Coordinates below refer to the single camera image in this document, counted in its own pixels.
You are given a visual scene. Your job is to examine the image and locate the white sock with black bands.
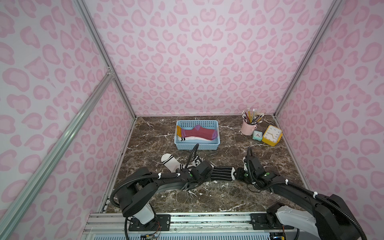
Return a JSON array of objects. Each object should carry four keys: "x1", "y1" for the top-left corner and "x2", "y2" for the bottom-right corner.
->
[{"x1": 161, "y1": 154, "x2": 184, "y2": 172}]

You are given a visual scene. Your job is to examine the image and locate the light blue plastic basket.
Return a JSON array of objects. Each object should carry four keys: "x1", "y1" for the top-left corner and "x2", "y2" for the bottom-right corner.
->
[{"x1": 174, "y1": 119, "x2": 221, "y2": 151}]

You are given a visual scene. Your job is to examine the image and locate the yellow square alarm clock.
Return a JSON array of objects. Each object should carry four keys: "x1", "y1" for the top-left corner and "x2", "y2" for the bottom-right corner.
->
[{"x1": 262, "y1": 125, "x2": 283, "y2": 147}]

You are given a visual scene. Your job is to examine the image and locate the black striped sock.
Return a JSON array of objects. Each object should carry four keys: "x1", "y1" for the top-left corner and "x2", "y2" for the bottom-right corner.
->
[{"x1": 210, "y1": 167, "x2": 236, "y2": 181}]

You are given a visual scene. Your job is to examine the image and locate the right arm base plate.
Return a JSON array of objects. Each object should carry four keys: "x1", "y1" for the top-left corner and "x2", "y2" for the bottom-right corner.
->
[{"x1": 250, "y1": 203, "x2": 286, "y2": 230}]

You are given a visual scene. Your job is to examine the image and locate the aluminium frame strut left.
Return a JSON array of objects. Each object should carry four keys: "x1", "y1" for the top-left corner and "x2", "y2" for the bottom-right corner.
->
[{"x1": 1, "y1": 73, "x2": 114, "y2": 240}]

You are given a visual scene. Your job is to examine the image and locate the pink pencil cup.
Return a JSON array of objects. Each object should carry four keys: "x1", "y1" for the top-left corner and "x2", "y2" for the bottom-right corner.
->
[{"x1": 241, "y1": 121, "x2": 257, "y2": 136}]

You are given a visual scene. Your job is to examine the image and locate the small teal cube clock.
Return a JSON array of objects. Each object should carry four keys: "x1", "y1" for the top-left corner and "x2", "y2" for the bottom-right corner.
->
[{"x1": 252, "y1": 131, "x2": 263, "y2": 141}]

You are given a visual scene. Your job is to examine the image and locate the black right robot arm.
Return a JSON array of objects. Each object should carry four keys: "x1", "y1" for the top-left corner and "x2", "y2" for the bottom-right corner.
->
[{"x1": 234, "y1": 154, "x2": 367, "y2": 240}]

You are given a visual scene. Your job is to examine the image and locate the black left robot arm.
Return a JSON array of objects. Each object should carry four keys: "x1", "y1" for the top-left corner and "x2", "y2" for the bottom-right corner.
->
[{"x1": 110, "y1": 162, "x2": 213, "y2": 225}]

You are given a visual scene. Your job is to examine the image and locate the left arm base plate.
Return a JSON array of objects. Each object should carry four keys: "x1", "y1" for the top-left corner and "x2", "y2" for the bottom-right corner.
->
[{"x1": 128, "y1": 214, "x2": 171, "y2": 232}]

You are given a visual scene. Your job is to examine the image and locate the bundle of coloured pencils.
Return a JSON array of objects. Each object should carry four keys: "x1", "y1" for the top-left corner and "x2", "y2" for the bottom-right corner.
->
[{"x1": 242, "y1": 108, "x2": 265, "y2": 125}]

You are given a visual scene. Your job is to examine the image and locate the aluminium front rail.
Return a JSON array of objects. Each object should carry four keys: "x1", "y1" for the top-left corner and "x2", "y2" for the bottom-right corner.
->
[{"x1": 80, "y1": 211, "x2": 343, "y2": 240}]

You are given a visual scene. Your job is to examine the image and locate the maroon purple sock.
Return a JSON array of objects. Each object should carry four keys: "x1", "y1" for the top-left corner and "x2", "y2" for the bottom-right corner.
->
[{"x1": 177, "y1": 125, "x2": 218, "y2": 141}]

